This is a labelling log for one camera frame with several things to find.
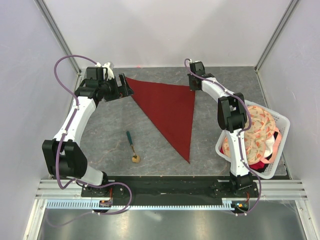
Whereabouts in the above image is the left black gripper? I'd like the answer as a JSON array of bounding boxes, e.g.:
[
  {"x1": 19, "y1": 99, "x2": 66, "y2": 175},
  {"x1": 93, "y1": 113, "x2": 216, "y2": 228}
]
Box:
[{"x1": 99, "y1": 73, "x2": 134, "y2": 103}]

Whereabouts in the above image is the dark red cloth napkin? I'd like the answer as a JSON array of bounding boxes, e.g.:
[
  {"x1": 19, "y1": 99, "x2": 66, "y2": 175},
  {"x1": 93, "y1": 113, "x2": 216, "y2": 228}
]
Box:
[{"x1": 126, "y1": 77, "x2": 196, "y2": 163}]

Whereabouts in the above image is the teal handled gold spoon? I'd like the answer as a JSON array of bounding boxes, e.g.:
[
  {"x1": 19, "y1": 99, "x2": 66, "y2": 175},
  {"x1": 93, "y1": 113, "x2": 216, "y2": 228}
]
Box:
[{"x1": 126, "y1": 130, "x2": 141, "y2": 164}]

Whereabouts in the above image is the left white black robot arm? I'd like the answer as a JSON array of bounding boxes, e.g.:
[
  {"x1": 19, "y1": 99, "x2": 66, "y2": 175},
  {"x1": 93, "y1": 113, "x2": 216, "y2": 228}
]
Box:
[{"x1": 42, "y1": 62, "x2": 134, "y2": 197}]

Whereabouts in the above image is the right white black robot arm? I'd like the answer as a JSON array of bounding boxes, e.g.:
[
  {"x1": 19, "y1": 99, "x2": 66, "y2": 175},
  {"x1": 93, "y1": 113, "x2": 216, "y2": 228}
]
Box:
[{"x1": 184, "y1": 58, "x2": 254, "y2": 197}]

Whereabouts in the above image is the floral peach cloth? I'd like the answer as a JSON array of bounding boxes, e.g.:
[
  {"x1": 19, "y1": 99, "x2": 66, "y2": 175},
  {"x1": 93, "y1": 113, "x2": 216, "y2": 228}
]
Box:
[{"x1": 220, "y1": 105, "x2": 282, "y2": 167}]

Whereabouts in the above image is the white plastic laundry basket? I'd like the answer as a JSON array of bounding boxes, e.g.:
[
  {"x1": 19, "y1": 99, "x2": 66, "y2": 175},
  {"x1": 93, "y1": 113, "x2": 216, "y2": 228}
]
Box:
[{"x1": 215, "y1": 100, "x2": 290, "y2": 180}]

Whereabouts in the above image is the red cloth in basket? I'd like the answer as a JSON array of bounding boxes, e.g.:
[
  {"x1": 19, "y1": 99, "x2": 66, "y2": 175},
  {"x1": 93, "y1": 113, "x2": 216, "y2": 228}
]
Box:
[{"x1": 249, "y1": 153, "x2": 276, "y2": 173}]

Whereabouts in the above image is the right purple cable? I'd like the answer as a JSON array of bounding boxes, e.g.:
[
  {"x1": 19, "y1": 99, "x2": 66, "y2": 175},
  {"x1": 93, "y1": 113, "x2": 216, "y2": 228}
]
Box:
[{"x1": 184, "y1": 58, "x2": 262, "y2": 216}]

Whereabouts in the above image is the purple cable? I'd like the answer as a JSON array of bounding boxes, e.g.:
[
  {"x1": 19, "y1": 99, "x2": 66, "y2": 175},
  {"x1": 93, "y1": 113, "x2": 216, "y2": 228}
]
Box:
[
  {"x1": 53, "y1": 55, "x2": 133, "y2": 216},
  {"x1": 184, "y1": 58, "x2": 262, "y2": 216}
]

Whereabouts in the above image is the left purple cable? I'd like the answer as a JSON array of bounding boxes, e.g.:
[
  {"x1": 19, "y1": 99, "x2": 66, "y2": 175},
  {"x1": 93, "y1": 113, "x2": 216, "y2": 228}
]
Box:
[{"x1": 53, "y1": 55, "x2": 133, "y2": 216}]

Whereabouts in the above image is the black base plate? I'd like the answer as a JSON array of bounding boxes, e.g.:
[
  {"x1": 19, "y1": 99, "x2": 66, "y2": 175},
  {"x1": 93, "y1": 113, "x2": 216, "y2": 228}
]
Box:
[{"x1": 81, "y1": 176, "x2": 259, "y2": 205}]

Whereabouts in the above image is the right aluminium frame post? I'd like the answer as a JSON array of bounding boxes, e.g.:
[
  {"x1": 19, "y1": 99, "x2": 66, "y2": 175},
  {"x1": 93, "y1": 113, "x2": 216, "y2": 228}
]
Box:
[{"x1": 254, "y1": 0, "x2": 300, "y2": 73}]

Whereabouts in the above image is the aluminium frame post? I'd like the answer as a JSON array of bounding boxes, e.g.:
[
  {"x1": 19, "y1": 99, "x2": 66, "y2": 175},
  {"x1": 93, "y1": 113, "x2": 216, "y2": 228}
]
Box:
[
  {"x1": 33, "y1": 0, "x2": 83, "y2": 76},
  {"x1": 254, "y1": 0, "x2": 300, "y2": 73}
]

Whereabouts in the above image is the left aluminium frame post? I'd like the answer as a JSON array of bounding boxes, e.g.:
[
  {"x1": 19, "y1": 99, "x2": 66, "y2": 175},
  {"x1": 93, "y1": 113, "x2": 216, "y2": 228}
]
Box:
[{"x1": 33, "y1": 0, "x2": 83, "y2": 76}]

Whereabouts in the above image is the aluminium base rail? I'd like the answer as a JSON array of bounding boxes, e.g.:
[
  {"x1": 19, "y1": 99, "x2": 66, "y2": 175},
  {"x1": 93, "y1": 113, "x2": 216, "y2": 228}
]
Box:
[{"x1": 23, "y1": 178, "x2": 83, "y2": 240}]

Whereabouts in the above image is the grey slotted cable duct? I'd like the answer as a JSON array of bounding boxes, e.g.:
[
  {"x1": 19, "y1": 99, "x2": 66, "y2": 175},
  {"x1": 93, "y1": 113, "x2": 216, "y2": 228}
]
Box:
[{"x1": 46, "y1": 197, "x2": 251, "y2": 211}]

